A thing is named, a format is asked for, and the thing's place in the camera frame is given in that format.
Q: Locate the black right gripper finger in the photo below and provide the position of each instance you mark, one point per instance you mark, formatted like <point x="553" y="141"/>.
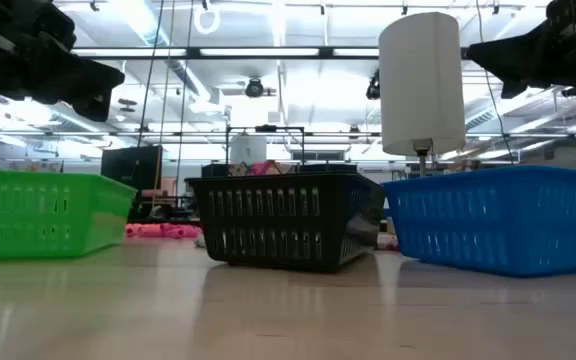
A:
<point x="513" y="60"/>

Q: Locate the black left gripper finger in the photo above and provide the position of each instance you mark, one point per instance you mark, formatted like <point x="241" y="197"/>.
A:
<point x="98" y="80"/>

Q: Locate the silver grey crayon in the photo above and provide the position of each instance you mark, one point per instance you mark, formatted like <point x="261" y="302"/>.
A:
<point x="200" y="241"/>

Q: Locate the black equipment box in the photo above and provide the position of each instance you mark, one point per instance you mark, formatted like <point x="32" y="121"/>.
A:
<point x="130" y="167"/>

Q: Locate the white shade table lamp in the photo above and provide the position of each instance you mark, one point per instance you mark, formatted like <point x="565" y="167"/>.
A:
<point x="418" y="75"/>

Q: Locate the green plastic basket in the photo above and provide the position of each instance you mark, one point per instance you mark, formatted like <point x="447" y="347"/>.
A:
<point x="43" y="215"/>

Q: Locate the white cylindrical container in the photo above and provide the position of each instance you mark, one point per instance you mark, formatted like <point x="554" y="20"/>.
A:
<point x="248" y="150"/>

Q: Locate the blue plastic basket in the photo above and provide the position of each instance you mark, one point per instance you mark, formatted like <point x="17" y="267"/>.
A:
<point x="493" y="225"/>

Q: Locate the pink fabric bundle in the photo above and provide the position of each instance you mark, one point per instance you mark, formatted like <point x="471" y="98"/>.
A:
<point x="265" y="167"/>

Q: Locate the black plastic basket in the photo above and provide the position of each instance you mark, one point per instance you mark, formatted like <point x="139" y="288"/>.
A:
<point x="328" y="225"/>

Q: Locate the black ceiling camera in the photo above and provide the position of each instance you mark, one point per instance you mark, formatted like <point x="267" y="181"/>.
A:
<point x="374" y="87"/>
<point x="254" y="88"/>

